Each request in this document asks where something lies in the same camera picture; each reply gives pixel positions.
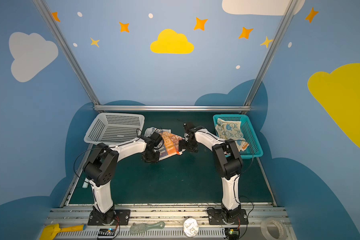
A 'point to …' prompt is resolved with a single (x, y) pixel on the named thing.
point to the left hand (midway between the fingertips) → (154, 160)
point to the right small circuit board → (233, 233)
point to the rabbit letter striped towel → (170, 147)
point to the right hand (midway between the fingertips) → (185, 148)
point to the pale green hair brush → (138, 228)
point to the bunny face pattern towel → (231, 130)
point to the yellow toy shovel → (50, 231)
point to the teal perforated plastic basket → (254, 149)
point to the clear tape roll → (283, 231)
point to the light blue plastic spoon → (86, 183)
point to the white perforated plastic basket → (111, 127)
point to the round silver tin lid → (190, 227)
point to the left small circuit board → (107, 232)
